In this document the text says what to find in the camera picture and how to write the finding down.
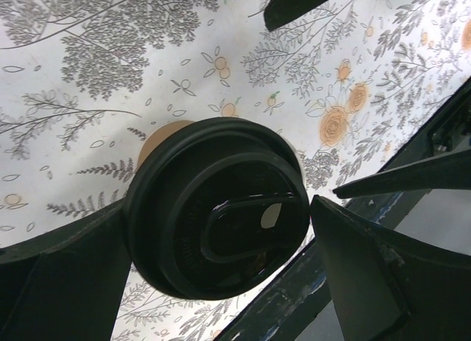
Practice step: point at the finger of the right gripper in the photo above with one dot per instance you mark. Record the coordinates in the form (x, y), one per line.
(447, 171)
(278, 13)

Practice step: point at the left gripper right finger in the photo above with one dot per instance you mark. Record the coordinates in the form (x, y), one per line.
(389, 286)

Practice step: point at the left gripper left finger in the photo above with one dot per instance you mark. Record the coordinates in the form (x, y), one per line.
(66, 284)

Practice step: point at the floral table mat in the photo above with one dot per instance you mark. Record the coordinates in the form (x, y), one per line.
(355, 86)

